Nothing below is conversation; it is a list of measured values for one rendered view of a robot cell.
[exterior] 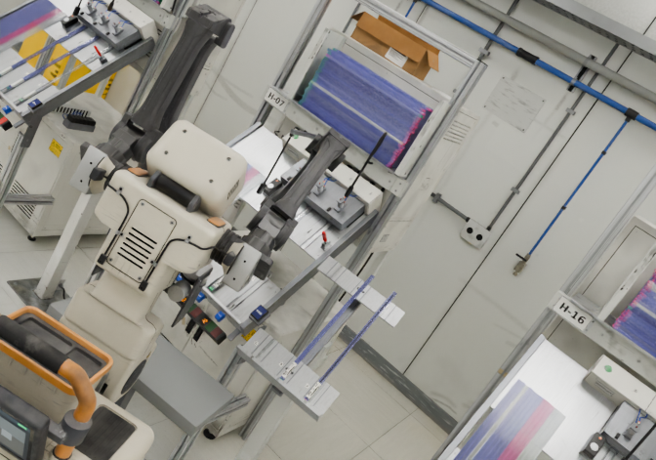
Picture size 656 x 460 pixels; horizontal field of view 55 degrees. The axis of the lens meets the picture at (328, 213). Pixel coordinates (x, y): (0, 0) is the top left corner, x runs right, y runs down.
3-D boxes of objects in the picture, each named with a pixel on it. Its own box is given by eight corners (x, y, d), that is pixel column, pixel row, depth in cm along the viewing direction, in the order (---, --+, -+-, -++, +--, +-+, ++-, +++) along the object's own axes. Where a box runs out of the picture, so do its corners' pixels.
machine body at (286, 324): (209, 448, 263) (279, 335, 246) (112, 341, 291) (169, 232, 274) (291, 407, 320) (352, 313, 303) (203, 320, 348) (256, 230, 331)
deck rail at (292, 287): (244, 336, 221) (243, 329, 216) (241, 333, 222) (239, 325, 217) (377, 220, 252) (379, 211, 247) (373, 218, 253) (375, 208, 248)
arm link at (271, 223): (254, 230, 154) (270, 243, 154) (274, 202, 160) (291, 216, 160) (240, 243, 161) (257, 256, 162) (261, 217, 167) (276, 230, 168)
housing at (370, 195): (366, 225, 252) (369, 203, 240) (282, 159, 271) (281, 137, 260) (380, 213, 255) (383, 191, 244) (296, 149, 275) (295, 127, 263)
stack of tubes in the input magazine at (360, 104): (389, 169, 239) (428, 107, 232) (296, 103, 259) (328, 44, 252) (401, 171, 250) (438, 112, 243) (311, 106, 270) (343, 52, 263)
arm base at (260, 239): (228, 238, 149) (270, 265, 148) (246, 216, 154) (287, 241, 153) (223, 256, 156) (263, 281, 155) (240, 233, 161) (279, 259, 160)
